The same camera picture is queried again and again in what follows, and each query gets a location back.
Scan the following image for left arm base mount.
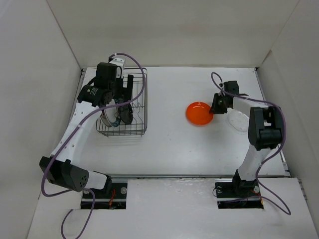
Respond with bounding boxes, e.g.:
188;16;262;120
92;181;128;210

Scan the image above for aluminium rail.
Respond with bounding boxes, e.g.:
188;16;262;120
107;173;292;179

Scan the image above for white plate dark rim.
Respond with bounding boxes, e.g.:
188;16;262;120
111;99;123;127

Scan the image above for grey wire dish rack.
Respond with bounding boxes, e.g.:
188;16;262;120
95;67;148;137

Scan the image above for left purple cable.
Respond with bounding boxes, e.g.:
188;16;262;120
41;52;147;239

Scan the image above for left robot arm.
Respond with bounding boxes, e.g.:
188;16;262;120
39;58;128;198

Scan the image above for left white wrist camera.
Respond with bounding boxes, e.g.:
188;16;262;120
108;56;126;74

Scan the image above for orange plate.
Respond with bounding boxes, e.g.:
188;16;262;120
185;102;214;126

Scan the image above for white plate red characters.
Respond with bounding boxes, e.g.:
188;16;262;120
100;112;112;127

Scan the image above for black plate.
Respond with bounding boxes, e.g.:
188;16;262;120
117;103;133;125

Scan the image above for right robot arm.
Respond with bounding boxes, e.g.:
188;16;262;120
210;81;285;198

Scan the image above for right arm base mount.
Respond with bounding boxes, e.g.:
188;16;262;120
213;175;264;209

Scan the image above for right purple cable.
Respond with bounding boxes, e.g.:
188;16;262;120
211;72;292;216

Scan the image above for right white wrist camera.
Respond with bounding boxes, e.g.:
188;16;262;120
219;81;225;96

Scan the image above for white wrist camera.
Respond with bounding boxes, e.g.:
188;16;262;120
219;81;225;96
108;56;126;74

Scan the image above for purple cable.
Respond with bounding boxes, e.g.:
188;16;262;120
41;52;147;239
211;72;292;216

